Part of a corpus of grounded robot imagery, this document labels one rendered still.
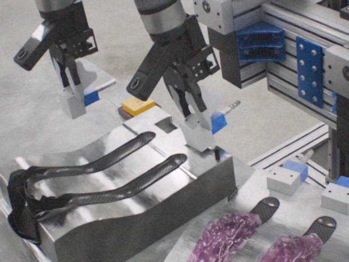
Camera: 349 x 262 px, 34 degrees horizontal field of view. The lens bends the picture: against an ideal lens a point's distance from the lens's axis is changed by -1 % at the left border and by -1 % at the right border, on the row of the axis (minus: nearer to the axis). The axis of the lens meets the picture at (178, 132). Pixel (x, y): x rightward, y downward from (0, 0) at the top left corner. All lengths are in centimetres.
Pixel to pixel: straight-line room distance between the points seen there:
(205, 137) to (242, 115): 169
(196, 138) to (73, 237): 30
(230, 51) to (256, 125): 117
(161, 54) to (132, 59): 243
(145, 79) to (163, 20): 11
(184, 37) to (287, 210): 35
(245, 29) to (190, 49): 49
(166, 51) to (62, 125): 53
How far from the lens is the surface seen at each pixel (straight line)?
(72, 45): 121
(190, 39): 104
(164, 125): 125
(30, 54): 118
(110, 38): 376
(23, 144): 145
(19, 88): 170
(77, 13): 121
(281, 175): 106
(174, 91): 109
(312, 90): 150
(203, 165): 109
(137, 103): 141
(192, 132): 109
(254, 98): 290
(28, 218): 111
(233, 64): 159
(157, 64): 101
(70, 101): 126
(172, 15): 99
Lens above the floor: 157
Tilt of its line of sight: 35 degrees down
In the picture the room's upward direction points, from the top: 11 degrees counter-clockwise
